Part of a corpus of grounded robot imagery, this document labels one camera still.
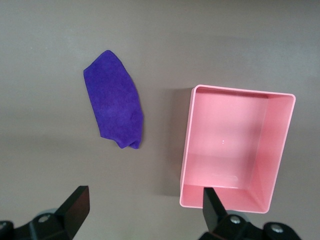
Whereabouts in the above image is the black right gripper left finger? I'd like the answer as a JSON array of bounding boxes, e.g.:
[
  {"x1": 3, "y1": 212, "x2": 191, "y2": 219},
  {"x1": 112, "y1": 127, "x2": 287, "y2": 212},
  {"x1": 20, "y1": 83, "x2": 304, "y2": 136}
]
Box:
[{"x1": 13, "y1": 185, "x2": 91, "y2": 240}]

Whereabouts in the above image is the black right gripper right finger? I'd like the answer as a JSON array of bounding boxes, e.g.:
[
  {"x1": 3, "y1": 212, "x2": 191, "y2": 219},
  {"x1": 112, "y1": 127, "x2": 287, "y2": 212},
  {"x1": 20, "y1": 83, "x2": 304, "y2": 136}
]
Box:
[{"x1": 199, "y1": 186, "x2": 266, "y2": 240}]

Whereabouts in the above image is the purple cloth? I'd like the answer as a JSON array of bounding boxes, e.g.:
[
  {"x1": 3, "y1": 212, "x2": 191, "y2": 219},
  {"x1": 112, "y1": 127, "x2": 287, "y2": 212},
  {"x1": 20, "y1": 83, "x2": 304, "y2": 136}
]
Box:
[{"x1": 83, "y1": 49, "x2": 145, "y2": 151}]

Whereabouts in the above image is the pink plastic bin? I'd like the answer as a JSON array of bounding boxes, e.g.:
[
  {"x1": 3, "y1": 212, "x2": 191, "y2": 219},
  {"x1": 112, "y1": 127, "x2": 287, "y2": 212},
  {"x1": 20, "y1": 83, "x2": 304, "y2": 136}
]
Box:
[{"x1": 178, "y1": 84, "x2": 297, "y2": 215}]

